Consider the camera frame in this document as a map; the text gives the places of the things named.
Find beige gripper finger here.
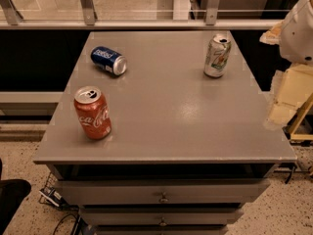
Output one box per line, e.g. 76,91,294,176
264,63,313,130
259,22,283,45

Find blue pepsi can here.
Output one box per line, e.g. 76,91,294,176
90,46,127,76

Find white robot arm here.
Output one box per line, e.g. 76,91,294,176
259,0,313,130

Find white green soda can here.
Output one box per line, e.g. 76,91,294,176
203,33,232,78

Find red coca-cola can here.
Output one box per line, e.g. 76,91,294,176
74,86,112,140

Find grey drawer cabinet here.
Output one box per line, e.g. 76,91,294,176
35,31,296,235

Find top drawer knob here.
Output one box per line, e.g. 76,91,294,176
158,193,168,204

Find drawer knob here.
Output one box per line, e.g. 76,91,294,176
158,193,168,204
158,217,167,227

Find metal window railing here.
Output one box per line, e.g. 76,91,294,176
0,0,293,29

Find black chair seat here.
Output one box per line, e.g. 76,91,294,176
0,159,32,235

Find yellow metal frame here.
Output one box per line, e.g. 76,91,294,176
289,93,313,141

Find black floor cable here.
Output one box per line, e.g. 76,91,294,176
52,212,82,235

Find wire basket with items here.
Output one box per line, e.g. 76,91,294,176
39,173,68,210

